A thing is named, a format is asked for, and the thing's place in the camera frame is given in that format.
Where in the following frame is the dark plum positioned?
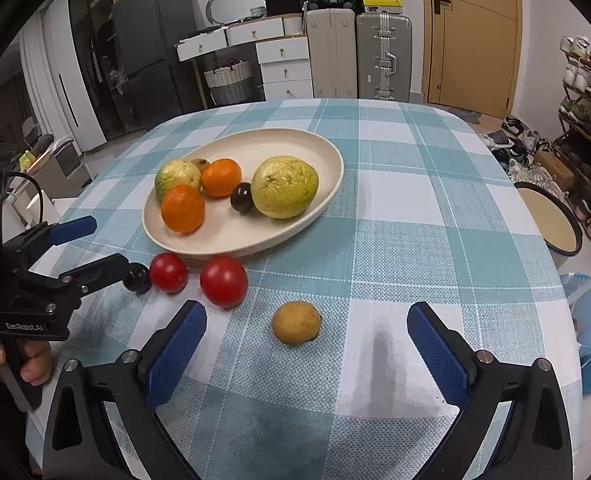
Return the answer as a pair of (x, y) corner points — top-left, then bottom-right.
(230, 182), (254, 214)
(123, 262), (152, 294)

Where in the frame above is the silver suitcase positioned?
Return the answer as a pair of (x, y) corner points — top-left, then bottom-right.
(356, 12), (413, 101)

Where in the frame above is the black box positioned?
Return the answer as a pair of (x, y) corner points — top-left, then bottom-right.
(264, 0), (303, 17)

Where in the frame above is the person's left hand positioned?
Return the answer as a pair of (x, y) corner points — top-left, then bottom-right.
(0, 338), (54, 385)

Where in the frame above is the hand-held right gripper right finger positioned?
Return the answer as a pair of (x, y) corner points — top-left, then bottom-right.
(407, 301), (573, 480)

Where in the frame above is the cream round plate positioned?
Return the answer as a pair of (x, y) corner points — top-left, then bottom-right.
(142, 128), (345, 260)

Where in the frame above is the wooden door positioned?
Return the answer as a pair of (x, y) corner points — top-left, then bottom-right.
(420, 0), (521, 120)

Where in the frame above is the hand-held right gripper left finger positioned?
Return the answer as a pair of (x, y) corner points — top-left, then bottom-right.
(42, 300), (209, 480)

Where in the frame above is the orange mandarin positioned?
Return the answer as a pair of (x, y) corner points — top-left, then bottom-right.
(200, 158), (243, 198)
(160, 184), (206, 235)

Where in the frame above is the white wicker basket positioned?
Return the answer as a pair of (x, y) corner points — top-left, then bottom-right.
(204, 59), (254, 106)

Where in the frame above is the green and orange citrus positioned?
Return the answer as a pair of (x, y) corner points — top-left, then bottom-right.
(154, 159), (203, 201)

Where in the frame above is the dark glass cabinet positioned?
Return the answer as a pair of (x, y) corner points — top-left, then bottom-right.
(68, 0), (126, 141)

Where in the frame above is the black cable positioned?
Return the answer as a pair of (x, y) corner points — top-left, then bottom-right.
(8, 171), (46, 224)

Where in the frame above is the brown cardboard box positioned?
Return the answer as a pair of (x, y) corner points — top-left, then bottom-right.
(534, 151), (575, 191)

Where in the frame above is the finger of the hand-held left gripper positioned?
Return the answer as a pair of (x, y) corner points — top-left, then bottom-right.
(58, 253), (131, 298)
(3, 216), (98, 262)

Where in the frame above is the cream basin with dark rim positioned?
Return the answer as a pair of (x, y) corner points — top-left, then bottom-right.
(514, 181), (583, 271)

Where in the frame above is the beige suitcase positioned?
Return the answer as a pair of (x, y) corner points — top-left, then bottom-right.
(305, 7), (359, 99)

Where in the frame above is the pile of loose sneakers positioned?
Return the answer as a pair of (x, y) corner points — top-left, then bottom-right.
(450, 109), (571, 198)

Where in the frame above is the red tomato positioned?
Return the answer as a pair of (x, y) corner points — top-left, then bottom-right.
(200, 255), (249, 309)
(149, 252), (189, 293)

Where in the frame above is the teal checked tablecloth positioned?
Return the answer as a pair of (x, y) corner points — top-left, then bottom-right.
(26, 97), (583, 480)

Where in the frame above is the yellow-green guava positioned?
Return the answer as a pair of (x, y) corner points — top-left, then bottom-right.
(250, 156), (319, 219)

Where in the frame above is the light blue shopping bag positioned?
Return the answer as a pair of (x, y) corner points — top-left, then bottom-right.
(558, 272), (591, 393)

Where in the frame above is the yellow and white box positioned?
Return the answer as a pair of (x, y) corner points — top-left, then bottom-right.
(363, 0), (403, 15)

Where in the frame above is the grey oval ring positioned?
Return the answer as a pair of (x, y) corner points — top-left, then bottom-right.
(206, 0), (272, 26)

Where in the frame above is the grey bin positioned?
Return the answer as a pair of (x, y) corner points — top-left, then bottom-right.
(33, 135), (84, 201)

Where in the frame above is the dark grey refrigerator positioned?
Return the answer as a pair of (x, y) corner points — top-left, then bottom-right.
(112, 0), (204, 133)

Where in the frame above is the white drawer desk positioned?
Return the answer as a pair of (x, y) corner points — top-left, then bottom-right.
(176, 14), (312, 108)

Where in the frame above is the wooden shoe rack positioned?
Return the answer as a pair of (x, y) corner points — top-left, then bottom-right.
(558, 50), (591, 246)

